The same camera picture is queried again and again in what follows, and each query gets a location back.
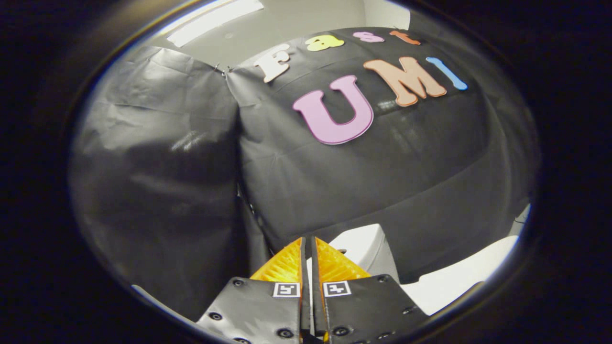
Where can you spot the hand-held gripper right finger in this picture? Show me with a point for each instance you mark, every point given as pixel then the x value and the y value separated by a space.
pixel 363 310

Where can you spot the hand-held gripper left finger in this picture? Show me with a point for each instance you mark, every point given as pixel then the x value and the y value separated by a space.
pixel 267 310

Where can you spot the white toilet lid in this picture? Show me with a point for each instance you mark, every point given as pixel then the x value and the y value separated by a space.
pixel 309 296

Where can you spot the white ceramic toilet with tank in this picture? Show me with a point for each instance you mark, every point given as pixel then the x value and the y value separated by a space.
pixel 370 253

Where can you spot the black backdrop cloth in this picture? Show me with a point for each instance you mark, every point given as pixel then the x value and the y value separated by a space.
pixel 406 172

